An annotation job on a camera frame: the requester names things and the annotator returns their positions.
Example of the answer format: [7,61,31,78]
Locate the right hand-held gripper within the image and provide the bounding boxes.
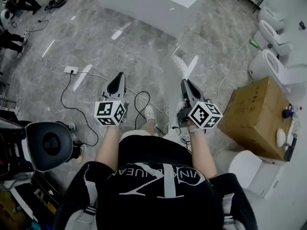
[177,79,224,130]

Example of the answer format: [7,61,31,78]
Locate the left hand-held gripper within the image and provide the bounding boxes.
[94,72,130,127]

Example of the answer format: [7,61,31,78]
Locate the white perforated bath mat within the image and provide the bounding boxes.
[163,54,192,141]

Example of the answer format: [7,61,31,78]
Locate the person's right forearm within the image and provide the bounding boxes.
[188,126,218,180]

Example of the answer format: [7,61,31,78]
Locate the person's left forearm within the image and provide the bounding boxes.
[94,125,122,171]

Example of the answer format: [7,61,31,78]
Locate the person's left white shoe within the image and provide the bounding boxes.
[144,105,156,122]

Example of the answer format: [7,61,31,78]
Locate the person's left leg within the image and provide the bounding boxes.
[140,118,156,132]

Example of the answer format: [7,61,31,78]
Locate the white power strip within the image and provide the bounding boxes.
[64,66,80,75]

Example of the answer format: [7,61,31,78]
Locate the person's beige shorts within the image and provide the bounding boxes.
[119,129,155,143]

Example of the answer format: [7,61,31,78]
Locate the small brown cardboard box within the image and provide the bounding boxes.
[217,77,299,161]

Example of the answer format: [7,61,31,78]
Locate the black padded stool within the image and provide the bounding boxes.
[25,121,74,173]

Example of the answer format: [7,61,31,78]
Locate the white bathtub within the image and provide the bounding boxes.
[93,0,209,39]

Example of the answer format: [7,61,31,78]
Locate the white bath puff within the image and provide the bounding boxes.
[275,127,286,147]

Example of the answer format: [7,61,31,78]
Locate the thin black cable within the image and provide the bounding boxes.
[134,91,166,135]

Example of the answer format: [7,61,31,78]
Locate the long white cable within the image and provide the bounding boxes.
[215,35,255,103]

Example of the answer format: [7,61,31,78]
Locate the black power strip cable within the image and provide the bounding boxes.
[60,71,99,147]

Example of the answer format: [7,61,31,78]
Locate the black cable bundle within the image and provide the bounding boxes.
[45,0,67,10]

